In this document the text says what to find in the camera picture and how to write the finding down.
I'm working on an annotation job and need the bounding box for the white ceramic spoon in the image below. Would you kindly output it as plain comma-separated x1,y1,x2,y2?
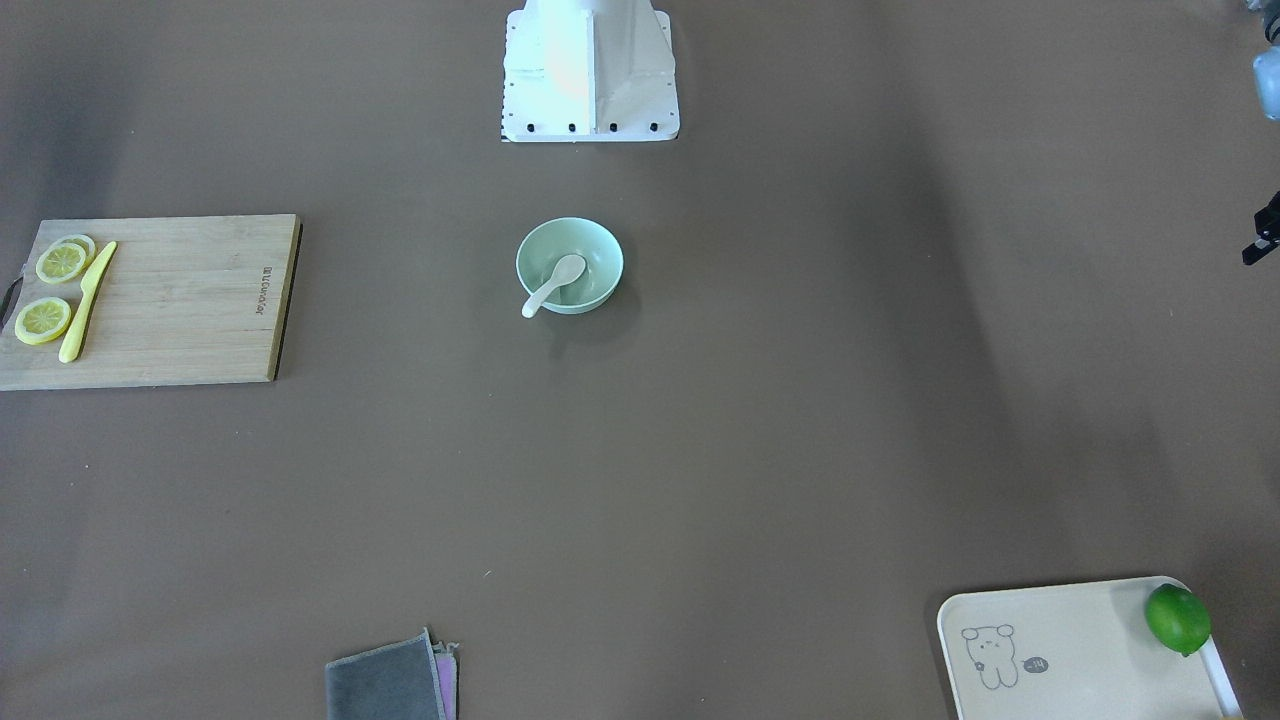
521,254,588,319

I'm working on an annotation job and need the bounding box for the light green bowl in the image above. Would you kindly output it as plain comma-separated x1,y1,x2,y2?
515,217,625,315

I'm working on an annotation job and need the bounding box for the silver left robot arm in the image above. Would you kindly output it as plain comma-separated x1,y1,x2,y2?
1242,1,1279,266

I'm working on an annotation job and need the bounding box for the green lime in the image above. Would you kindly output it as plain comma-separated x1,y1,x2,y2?
1144,583,1212,657

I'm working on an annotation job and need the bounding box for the beige serving tray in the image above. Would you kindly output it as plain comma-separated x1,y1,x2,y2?
936,577,1243,719

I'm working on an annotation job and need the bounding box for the grey folded cloth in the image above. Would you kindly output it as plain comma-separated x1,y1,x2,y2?
325,628,460,719

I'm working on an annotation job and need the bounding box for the bamboo cutting board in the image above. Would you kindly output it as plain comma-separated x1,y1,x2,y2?
1,214,301,391

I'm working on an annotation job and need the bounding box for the yellow plastic knife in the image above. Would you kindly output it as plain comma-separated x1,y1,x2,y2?
58,241,118,364

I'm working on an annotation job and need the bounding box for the upper lemon slice stack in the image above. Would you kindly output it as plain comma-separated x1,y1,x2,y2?
35,234,97,284

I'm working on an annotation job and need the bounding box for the lower lemon slice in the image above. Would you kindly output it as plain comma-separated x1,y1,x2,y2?
14,296,73,346

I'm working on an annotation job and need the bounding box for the white pedestal column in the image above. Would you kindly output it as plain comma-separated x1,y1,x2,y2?
500,1,681,143

